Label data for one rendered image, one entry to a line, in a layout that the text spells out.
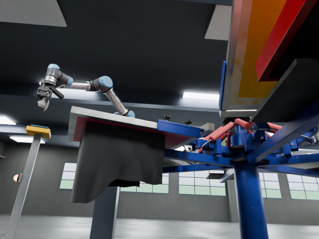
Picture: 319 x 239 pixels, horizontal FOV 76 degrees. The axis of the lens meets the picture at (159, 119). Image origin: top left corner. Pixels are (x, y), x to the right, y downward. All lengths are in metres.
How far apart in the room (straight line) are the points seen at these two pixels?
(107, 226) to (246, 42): 1.70
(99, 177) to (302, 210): 12.24
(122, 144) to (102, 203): 0.89
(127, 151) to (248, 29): 0.91
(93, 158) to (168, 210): 9.44
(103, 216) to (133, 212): 8.46
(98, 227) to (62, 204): 9.07
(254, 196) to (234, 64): 1.06
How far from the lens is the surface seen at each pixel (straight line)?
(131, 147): 1.22
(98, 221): 2.00
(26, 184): 1.47
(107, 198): 1.99
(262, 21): 1.23
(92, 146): 1.17
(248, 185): 1.86
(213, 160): 1.72
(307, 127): 1.11
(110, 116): 1.16
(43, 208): 11.33
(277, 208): 12.27
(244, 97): 1.36
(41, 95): 1.61
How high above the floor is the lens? 0.52
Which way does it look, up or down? 23 degrees up
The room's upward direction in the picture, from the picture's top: 2 degrees clockwise
